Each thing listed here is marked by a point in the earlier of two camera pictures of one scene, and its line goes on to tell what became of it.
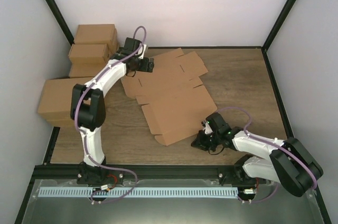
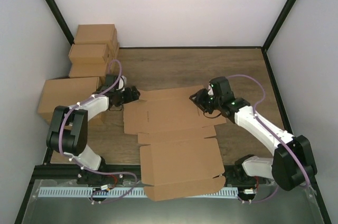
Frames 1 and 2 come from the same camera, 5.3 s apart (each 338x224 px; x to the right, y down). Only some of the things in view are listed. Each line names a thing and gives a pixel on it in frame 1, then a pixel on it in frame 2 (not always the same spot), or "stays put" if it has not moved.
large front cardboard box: [55, 95] stays put
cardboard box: [172, 95] -> [180, 159]
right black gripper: [200, 144] -> [199, 100]
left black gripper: [144, 68] -> [130, 98]
